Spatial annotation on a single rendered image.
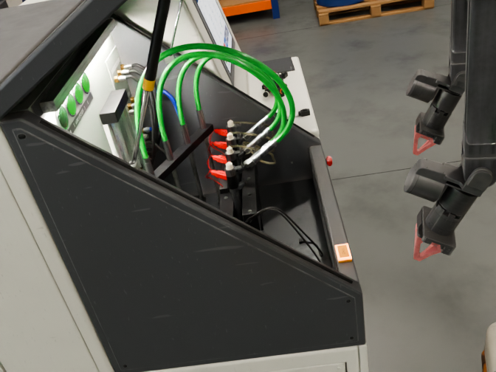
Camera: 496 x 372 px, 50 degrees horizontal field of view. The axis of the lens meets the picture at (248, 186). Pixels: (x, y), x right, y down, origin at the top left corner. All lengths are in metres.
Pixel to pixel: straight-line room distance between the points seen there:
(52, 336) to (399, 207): 2.13
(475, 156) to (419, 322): 1.46
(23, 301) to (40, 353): 0.16
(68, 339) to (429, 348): 1.48
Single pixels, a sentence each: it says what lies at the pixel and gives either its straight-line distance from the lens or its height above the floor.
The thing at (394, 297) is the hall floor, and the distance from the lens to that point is 2.48.
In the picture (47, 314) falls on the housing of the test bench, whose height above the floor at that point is 1.01.
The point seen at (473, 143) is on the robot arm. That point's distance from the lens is 0.99.
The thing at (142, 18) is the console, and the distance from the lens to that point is 1.58.
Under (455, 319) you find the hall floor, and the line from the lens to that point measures 2.41.
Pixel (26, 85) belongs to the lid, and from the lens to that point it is 0.91.
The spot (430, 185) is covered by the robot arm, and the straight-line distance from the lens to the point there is 1.04.
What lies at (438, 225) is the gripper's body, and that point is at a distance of 1.09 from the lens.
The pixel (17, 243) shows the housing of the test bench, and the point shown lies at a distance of 1.12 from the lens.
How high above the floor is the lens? 1.76
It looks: 32 degrees down
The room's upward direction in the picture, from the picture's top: 11 degrees counter-clockwise
